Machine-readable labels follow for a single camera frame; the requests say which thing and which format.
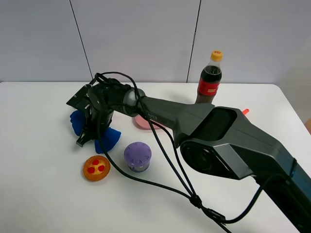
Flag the pink square plate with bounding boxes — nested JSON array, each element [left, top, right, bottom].
[[132, 115, 151, 130]]

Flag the black wrist camera plate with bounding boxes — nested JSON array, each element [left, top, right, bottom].
[[66, 84, 92, 111]]

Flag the blue cloth bundle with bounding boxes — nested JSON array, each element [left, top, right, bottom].
[[70, 110, 121, 154]]

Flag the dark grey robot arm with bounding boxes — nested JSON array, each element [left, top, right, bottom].
[[68, 80, 311, 233]]

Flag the black cable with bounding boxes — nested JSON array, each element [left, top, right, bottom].
[[91, 71, 290, 233]]

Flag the toy fruit tart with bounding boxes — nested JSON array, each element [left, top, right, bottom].
[[83, 155, 111, 182]]

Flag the purple lidded can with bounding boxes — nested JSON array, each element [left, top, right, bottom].
[[123, 142, 152, 172]]

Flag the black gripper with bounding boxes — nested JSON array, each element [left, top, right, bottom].
[[76, 82, 131, 147]]

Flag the cola bottle yellow cap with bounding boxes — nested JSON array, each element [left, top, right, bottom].
[[195, 50, 223, 103]]

